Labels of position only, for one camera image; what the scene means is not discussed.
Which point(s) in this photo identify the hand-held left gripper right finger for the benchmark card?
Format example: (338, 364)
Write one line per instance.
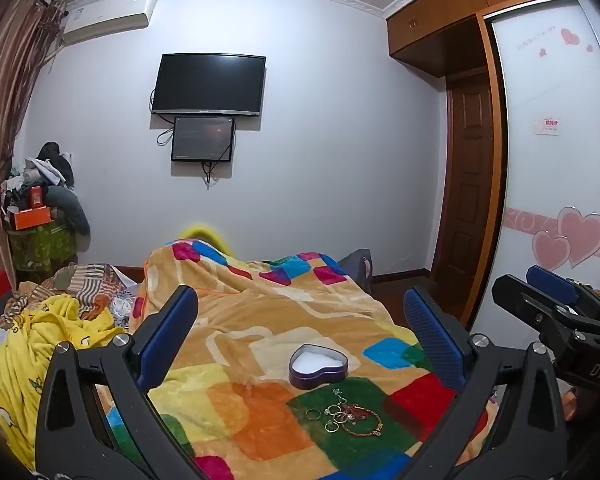
(430, 331)

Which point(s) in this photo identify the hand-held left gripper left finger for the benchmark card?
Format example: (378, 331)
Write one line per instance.
(175, 321)

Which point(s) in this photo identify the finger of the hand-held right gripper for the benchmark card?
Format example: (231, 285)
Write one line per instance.
(555, 285)
(517, 300)

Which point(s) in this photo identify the silver earring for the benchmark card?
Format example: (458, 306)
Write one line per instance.
(337, 393)

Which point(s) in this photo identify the purple heart-shaped tin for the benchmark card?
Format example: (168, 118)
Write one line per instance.
(317, 361)

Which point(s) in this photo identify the colourful checked blanket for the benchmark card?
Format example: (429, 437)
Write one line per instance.
(260, 310)

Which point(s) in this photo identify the yellow pillow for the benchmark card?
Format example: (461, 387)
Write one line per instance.
(202, 232)

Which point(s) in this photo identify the striped patterned cloth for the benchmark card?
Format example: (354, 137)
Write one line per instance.
(87, 285)

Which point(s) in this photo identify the grey cloth bag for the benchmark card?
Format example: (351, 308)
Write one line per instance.
(357, 267)

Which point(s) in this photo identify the white heart-print wardrobe door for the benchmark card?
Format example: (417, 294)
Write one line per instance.
(550, 185)

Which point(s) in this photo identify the brown wooden door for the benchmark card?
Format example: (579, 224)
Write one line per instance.
(467, 175)

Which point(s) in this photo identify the green patterned cloth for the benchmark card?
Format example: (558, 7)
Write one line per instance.
(42, 252)

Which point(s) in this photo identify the yellow printed blanket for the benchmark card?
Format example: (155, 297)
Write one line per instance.
(25, 360)

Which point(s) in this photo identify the red white sticker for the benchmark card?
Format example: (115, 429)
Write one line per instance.
(547, 126)

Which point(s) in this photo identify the orange box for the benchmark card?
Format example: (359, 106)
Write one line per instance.
(30, 217)

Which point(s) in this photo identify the small black monitor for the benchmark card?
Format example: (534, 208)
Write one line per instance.
(202, 139)

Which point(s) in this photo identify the small red box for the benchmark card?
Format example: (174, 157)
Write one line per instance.
(37, 196)

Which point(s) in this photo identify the pile of clothes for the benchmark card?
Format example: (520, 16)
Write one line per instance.
(45, 167)

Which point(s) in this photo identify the brown striped curtain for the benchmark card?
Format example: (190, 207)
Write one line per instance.
(10, 100)

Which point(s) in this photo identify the wooden overhead cabinet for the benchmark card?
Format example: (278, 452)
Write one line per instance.
(440, 15)

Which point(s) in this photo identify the white air conditioner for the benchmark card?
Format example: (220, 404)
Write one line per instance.
(105, 17)

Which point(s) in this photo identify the black wall television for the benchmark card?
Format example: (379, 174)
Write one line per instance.
(207, 82)

